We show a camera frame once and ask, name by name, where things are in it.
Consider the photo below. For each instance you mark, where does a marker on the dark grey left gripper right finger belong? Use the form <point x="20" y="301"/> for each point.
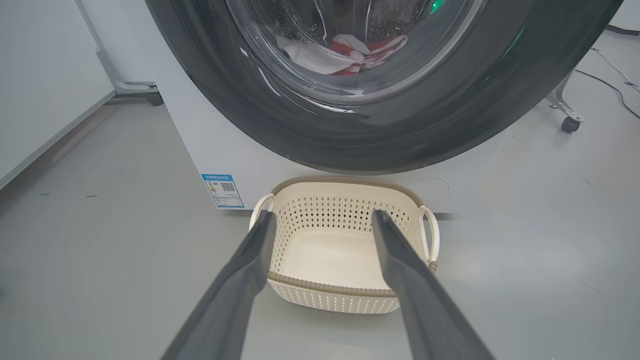
<point x="420" y="300"/>

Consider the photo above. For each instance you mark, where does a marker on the white partition board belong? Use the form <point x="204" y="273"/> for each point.
<point x="627" y="12"/>

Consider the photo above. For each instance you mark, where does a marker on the cream perforated laundry basket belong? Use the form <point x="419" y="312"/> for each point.
<point x="325" y="255"/>

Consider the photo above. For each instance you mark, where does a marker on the black-rimmed glass washing machine door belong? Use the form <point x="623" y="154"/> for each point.
<point x="450" y="125"/>

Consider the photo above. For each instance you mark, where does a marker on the white front-load washing machine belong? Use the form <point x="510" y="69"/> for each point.
<point x="240" y="160"/>

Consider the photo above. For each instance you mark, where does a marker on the blue energy label sticker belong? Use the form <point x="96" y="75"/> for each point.
<point x="223" y="191"/>

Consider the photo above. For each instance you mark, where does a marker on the red and white sports shirt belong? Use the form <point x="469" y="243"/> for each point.
<point x="387" y="46"/>
<point x="310" y="57"/>

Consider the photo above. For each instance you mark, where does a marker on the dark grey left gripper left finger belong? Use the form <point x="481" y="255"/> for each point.
<point x="235" y="300"/>

